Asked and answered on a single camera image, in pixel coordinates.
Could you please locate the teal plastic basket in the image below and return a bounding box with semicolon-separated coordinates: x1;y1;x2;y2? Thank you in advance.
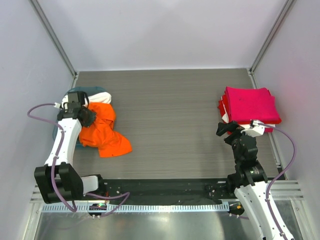
51;86;106;151

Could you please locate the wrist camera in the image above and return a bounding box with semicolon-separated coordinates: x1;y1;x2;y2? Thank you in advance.
241;120;265;138
66;91;89;106

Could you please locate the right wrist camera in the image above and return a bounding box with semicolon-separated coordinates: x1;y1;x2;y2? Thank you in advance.
241;120;265;138

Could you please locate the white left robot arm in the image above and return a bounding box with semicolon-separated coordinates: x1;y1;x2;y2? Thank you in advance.
27;103;106;207

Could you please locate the white t shirt in basket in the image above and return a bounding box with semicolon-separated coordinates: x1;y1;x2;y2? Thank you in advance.
84;92;112;106

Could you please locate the white slotted cable duct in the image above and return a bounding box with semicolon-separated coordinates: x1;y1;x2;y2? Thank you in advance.
42;202;230;213

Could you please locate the folded magenta t shirt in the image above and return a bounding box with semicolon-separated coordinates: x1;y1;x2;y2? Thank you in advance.
224;86;280;121

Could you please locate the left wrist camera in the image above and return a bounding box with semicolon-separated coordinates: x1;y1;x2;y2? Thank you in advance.
66;91;89;106

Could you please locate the orange shirt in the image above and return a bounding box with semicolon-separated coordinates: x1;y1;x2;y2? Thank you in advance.
78;102;133;158

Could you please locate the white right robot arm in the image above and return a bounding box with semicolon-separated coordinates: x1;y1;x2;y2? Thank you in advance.
216;120;294;240

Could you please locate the aluminium corner post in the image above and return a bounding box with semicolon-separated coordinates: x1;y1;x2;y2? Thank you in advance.
28;0;78;80
247;0;296;76

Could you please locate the left aluminium corner post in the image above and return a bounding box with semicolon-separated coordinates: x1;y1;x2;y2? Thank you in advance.
28;0;78;80

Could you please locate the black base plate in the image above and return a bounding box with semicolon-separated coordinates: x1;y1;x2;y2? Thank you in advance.
92;178;237;206

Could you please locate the aluminium frame rail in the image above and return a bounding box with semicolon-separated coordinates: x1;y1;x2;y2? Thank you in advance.
30;180;304;204

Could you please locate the right aluminium corner post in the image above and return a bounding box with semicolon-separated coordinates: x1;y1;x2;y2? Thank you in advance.
247;0;296;76

